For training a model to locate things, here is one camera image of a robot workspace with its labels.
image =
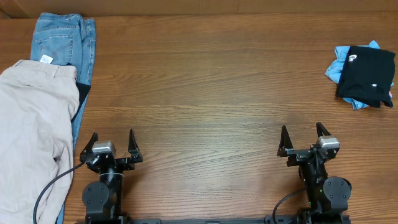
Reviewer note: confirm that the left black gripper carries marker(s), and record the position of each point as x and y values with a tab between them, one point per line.
128	164

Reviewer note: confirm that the light blue denim jeans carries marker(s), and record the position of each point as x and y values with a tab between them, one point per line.
67	40

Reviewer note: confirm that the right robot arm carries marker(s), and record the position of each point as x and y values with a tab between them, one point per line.
327	196

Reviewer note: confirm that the black folded shorts with logo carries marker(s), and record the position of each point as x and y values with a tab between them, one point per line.
367	76

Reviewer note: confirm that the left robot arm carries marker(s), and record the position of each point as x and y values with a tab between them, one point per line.
103	198

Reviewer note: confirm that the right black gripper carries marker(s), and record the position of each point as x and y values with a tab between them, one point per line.
285	149

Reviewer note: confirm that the beige khaki shorts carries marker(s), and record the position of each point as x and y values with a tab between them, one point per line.
38	102

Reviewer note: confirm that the light blue folded garment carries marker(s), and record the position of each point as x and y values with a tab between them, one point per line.
333	72

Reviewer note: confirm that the black garment on left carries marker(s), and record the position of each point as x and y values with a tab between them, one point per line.
83	93

